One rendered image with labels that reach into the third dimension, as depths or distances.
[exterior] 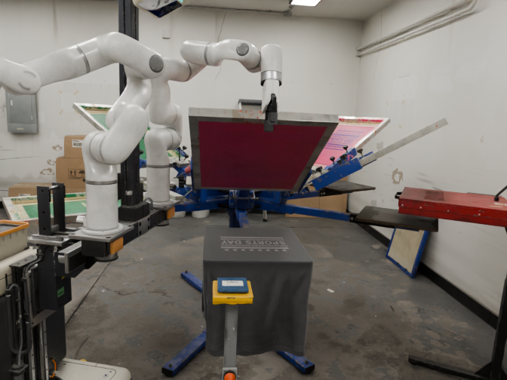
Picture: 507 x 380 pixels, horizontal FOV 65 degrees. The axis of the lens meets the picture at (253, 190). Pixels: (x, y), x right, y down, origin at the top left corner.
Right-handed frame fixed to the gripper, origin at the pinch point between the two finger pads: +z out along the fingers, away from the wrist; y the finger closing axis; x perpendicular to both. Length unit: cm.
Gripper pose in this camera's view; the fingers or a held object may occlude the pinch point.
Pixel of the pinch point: (270, 125)
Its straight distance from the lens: 140.6
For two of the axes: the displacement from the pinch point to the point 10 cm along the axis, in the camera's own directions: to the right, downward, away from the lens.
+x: 9.9, 0.3, 1.1
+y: 1.1, -1.1, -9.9
